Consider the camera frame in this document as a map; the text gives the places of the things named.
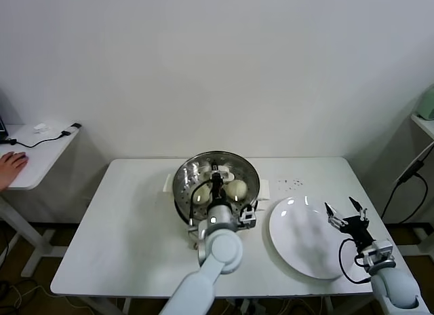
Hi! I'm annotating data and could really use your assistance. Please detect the white side desk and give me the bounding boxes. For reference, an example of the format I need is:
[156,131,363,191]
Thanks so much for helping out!
[0,124,83,278]

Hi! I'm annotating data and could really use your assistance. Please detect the pale green appliance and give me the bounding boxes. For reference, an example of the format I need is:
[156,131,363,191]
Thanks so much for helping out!
[416,90,434,122]

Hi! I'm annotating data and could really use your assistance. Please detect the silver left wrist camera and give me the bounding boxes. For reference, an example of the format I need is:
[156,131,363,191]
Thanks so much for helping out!
[238,206,258,229]

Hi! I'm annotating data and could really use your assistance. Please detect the white steamed baozi bun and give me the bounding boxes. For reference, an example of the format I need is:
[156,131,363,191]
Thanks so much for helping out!
[195,185,213,206]
[225,180,248,201]

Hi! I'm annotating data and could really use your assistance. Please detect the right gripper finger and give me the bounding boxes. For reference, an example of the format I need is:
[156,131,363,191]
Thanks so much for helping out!
[324,202,345,231]
[348,196,370,225]

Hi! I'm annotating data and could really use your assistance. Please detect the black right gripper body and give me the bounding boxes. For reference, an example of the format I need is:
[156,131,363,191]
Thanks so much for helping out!
[340,215,378,251]

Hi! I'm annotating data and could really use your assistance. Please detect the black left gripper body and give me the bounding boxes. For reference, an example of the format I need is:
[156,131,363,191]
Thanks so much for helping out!
[210,177,226,206]

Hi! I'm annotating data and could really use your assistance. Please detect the white diagonal cable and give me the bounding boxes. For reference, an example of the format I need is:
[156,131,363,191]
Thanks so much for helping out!
[393,147,434,185]

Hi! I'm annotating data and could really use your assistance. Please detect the black power cable with brick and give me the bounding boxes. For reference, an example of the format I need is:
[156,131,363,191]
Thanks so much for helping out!
[381,161,430,225]

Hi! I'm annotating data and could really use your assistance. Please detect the white side table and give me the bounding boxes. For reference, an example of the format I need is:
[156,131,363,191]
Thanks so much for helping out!
[410,113,434,141]

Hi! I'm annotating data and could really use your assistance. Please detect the bare person hand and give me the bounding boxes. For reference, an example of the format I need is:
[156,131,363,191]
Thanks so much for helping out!
[0,151,28,191]

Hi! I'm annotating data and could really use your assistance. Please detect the black cable with adapter plug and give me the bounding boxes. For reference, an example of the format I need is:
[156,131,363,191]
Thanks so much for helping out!
[8,123,83,149]

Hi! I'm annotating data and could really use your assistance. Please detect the large white round plate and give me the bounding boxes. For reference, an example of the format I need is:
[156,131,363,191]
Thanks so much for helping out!
[269,196,359,280]

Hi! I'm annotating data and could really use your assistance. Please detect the black laptop computer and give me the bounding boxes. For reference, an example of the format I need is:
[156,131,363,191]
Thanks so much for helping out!
[0,90,9,142]

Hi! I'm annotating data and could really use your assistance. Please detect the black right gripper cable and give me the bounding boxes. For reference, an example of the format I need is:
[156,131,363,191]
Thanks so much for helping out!
[338,238,373,284]

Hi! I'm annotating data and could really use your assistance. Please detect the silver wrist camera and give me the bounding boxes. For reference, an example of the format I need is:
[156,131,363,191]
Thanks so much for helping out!
[238,206,258,229]
[355,240,397,271]

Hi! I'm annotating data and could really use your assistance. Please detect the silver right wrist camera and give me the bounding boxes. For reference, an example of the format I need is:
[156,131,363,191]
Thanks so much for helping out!
[355,240,397,271]

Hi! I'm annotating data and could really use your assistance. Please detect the stainless steel steamer basket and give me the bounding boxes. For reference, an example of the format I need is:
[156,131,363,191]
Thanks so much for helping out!
[163,151,272,225]

